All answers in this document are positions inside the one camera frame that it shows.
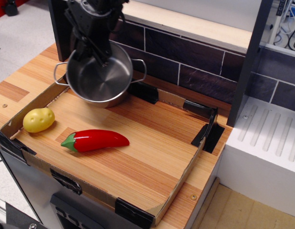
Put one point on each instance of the dark grey vertical post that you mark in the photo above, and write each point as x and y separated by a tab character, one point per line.
239	96

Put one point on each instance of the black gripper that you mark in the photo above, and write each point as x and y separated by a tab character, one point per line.
95	20

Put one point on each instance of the red toy chili pepper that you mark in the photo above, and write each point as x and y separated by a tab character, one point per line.
94	139

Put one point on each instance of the yellow toy potato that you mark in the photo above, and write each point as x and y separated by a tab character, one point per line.
38	119

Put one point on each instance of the metal pot with wire handles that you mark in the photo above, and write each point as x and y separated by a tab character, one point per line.
105	86

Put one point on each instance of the white ribbed drainboard sink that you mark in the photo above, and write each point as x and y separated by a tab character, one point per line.
258	159

